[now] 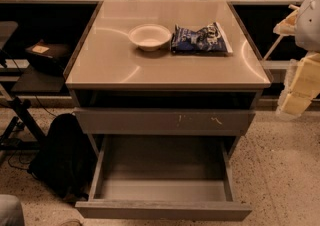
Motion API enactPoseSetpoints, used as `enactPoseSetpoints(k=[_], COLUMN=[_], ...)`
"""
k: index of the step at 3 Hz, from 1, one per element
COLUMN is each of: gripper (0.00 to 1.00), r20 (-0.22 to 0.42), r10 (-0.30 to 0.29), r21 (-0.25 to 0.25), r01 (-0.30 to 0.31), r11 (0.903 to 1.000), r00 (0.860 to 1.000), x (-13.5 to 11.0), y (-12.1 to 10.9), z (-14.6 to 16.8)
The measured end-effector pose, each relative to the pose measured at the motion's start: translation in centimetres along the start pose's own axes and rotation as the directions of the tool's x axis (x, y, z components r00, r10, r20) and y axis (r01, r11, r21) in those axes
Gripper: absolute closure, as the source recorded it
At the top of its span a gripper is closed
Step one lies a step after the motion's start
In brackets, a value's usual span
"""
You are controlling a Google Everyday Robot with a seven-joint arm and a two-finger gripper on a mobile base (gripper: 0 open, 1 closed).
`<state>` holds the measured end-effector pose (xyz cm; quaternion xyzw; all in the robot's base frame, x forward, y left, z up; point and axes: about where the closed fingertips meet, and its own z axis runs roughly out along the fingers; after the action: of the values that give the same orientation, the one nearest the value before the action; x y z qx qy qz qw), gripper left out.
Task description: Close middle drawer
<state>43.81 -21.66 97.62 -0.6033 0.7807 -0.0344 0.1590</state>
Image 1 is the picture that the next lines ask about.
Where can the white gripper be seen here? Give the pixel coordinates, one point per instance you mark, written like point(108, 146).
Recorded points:
point(309, 28)

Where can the grey drawer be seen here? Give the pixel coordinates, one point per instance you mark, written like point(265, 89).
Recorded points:
point(194, 122)
point(163, 177)

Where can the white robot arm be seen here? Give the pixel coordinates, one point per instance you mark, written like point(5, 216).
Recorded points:
point(307, 29)

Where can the grey drawer cabinet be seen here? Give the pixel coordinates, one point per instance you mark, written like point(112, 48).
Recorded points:
point(111, 72)

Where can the blue chip bag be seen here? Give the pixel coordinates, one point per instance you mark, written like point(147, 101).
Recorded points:
point(209, 39)

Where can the white bowl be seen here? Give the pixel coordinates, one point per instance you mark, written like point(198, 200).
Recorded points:
point(149, 37)

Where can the black backpack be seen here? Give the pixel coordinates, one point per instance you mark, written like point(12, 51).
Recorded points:
point(66, 160)

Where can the black box with label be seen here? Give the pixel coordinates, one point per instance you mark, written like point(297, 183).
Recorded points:
point(49, 58)

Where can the black shelf board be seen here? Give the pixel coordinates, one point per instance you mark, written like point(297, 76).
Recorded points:
point(38, 83)

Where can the black stand frame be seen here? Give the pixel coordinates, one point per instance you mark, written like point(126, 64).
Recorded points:
point(21, 120)

